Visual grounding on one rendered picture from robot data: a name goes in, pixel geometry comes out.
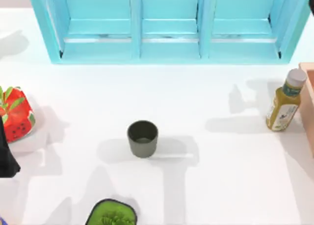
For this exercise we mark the light blue rack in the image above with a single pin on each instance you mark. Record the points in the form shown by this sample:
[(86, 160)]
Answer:
[(169, 26)]

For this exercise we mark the dark grey cup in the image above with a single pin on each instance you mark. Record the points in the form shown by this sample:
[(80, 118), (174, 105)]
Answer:
[(142, 142)]

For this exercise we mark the red strawberry-shaped pot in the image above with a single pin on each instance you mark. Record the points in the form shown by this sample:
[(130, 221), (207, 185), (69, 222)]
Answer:
[(17, 117)]

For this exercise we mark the yellow-green bottle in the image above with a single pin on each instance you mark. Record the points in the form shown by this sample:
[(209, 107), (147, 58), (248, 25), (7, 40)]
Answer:
[(284, 105)]

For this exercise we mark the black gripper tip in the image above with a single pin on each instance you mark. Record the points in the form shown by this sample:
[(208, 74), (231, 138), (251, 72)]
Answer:
[(6, 156)]

